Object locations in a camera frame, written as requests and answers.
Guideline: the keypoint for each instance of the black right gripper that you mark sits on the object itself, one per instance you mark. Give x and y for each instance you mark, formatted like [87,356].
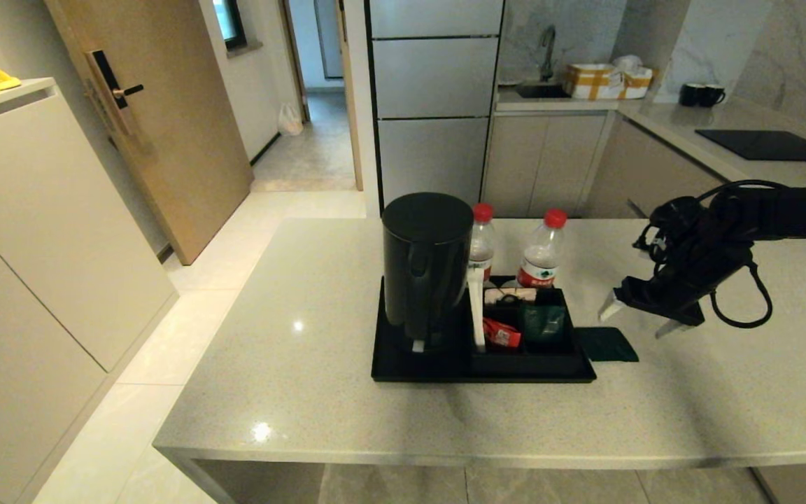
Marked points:
[676,294]

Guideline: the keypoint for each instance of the dark green tea packet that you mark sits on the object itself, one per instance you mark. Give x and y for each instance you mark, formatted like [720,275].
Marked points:
[541,322]
[606,344]

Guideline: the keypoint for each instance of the clear water bottle red cap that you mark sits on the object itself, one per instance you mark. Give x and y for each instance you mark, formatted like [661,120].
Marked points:
[482,245]
[541,259]

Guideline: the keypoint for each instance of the red tea packet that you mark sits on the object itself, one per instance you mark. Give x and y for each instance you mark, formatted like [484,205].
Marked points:
[501,334]

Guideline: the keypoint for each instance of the black electric kettle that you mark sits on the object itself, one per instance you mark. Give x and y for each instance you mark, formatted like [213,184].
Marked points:
[424,266]

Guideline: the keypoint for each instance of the black compartment organizer box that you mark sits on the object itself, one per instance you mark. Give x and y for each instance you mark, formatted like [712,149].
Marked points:
[529,362]

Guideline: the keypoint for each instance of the white brown sachet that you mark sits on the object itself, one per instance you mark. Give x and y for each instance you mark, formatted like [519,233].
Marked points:
[508,296]

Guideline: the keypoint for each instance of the white upright paper sleeve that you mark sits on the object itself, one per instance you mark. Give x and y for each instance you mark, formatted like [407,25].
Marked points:
[476,308]

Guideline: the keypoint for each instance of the beige kitchen counter cabinets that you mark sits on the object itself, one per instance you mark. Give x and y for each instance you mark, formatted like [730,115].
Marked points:
[550,163]

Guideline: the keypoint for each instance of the black induction cooktop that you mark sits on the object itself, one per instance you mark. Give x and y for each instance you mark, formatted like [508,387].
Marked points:
[772,145]

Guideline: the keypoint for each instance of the black mug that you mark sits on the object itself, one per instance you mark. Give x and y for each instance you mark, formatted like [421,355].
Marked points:
[709,96]
[689,95]

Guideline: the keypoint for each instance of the black rectangular serving tray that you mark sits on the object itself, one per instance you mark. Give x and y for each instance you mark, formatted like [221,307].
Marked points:
[417,369]

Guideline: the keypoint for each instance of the cardboard box yellow tape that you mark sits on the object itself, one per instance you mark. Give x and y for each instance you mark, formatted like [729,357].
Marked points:
[600,82]

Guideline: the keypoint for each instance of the dark kitchen sink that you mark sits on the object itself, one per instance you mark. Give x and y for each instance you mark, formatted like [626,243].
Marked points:
[541,90]

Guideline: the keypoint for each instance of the white crumpled plastic bag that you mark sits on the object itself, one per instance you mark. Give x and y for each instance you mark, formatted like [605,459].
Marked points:
[628,63]

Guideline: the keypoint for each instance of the chrome kitchen faucet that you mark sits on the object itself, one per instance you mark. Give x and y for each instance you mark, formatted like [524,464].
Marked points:
[548,50]

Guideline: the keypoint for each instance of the silver refrigerator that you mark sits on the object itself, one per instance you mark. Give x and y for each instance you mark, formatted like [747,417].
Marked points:
[431,105]

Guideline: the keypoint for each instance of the white tied plastic bag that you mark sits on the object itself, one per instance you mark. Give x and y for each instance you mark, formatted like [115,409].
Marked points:
[290,120]

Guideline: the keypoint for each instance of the light wooden door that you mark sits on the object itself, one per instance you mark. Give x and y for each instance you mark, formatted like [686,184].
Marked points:
[179,140]

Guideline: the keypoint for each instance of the dark framed window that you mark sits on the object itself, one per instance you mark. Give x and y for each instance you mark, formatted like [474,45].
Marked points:
[229,21]

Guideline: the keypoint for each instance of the black gold door lock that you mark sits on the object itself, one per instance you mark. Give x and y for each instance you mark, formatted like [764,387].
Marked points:
[110,89]

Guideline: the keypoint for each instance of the cream tall cabinet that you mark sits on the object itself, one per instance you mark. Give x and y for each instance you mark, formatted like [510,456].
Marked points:
[39,266]

